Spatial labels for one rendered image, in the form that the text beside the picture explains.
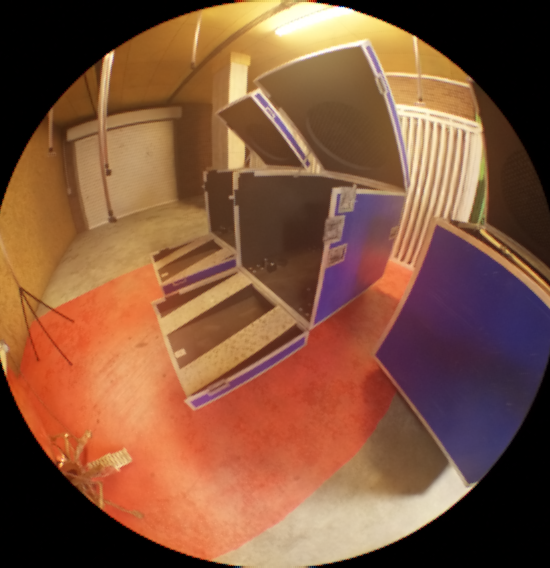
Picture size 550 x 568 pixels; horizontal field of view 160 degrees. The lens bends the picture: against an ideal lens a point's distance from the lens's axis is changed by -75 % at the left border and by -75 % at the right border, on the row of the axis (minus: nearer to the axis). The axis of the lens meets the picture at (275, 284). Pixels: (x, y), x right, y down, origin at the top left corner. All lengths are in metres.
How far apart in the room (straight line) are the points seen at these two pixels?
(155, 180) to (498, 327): 6.70
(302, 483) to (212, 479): 0.41
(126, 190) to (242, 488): 6.40
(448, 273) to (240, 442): 1.14
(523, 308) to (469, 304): 0.21
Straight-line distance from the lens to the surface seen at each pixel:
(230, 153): 3.57
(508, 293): 0.76
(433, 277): 0.83
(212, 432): 1.10
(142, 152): 6.42
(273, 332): 1.18
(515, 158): 1.45
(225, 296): 1.48
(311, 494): 1.07
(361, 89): 1.30
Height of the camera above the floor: 1.04
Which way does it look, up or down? 36 degrees down
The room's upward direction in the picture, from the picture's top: 2 degrees clockwise
